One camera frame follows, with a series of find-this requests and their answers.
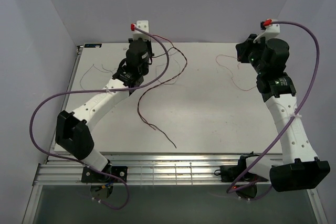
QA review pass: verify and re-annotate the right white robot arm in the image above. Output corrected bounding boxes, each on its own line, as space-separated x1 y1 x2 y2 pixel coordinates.
235 34 330 192

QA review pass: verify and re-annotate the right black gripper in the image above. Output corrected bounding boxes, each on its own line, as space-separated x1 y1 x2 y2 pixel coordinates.
234 35 267 76

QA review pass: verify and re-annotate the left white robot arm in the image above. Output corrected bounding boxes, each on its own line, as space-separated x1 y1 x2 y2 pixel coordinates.
56 38 152 182

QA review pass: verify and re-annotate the left blue label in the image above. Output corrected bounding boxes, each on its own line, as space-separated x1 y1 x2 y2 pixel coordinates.
84 43 102 48

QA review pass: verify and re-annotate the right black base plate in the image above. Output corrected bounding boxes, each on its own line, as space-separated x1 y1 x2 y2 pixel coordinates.
214 165 267 182

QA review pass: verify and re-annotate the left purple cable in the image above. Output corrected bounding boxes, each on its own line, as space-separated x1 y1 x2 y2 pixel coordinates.
29 26 170 210

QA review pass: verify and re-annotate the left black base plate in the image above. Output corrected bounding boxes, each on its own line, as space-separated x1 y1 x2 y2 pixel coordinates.
81 165 128 183

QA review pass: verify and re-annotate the thin blue grey wire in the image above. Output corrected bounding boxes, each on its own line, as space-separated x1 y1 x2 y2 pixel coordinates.
155 50 182 85

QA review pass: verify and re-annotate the thin pink wire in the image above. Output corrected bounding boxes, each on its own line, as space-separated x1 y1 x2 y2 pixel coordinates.
215 55 259 91

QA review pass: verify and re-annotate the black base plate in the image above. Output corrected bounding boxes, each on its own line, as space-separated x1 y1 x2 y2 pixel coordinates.
214 165 267 182
81 165 128 183

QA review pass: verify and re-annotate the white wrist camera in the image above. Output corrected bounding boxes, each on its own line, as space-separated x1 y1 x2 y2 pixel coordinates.
253 19 280 43
131 20 151 41

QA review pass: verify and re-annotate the red black twisted wire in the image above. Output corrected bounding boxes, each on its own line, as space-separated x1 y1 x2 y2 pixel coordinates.
137 34 188 149

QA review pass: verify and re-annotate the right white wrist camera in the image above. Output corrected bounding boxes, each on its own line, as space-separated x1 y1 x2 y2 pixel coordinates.
253 19 280 43

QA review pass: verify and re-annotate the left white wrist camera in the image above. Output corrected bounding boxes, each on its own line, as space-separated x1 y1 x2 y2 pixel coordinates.
131 20 151 41

